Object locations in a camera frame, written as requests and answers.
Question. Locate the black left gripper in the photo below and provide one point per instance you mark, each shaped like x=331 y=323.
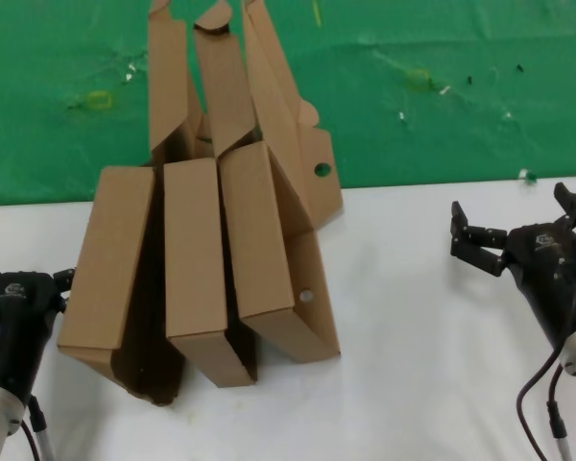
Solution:
x=19 y=317

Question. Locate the cardboard box with round hole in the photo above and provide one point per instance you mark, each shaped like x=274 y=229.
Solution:
x=254 y=230

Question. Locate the cardboard box with wide lid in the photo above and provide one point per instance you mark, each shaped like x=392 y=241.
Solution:
x=110 y=254

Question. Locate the yellow tape strip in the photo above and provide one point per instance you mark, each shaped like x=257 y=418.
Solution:
x=317 y=13

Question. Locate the cardboard box with narrow lid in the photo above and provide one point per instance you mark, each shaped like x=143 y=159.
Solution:
x=194 y=249

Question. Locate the white and green scrap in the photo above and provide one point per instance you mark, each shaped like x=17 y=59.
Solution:
x=527 y=176

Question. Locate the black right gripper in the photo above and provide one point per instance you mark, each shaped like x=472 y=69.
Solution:
x=547 y=274

